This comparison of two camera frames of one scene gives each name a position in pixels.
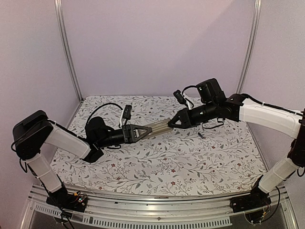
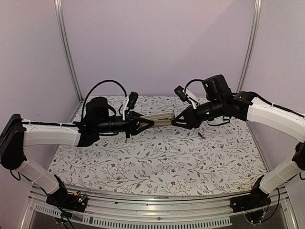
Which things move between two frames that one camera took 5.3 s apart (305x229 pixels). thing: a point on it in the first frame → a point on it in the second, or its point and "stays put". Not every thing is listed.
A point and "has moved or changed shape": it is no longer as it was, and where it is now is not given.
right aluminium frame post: [251, 47] stays put
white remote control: [158, 128] has moved or changed shape
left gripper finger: [134, 138] → [137, 115]
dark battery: [201, 136] stays put
